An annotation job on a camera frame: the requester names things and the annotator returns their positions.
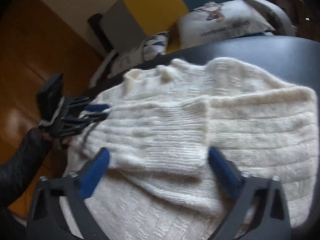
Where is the multicolour sofa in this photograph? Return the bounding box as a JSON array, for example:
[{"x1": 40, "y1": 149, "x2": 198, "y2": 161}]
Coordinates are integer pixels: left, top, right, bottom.
[{"x1": 87, "y1": 0, "x2": 298, "y2": 86}]

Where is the grey deer print pillow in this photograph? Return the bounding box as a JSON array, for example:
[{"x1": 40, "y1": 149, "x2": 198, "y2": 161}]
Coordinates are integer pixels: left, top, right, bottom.
[{"x1": 177, "y1": 0, "x2": 275, "y2": 49}]

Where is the triangle pattern pillow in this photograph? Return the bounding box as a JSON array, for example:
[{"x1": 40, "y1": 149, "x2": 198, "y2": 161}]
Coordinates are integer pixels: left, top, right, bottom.
[{"x1": 107, "y1": 31, "x2": 171, "y2": 79}]

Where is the cream knitted sweater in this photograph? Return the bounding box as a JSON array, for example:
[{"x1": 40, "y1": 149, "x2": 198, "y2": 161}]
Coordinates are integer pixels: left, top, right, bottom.
[{"x1": 66, "y1": 57, "x2": 319, "y2": 239}]

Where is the person left forearm black sleeve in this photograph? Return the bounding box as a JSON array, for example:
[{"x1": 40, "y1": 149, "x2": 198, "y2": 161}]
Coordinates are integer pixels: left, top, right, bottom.
[{"x1": 1, "y1": 128, "x2": 53, "y2": 209}]

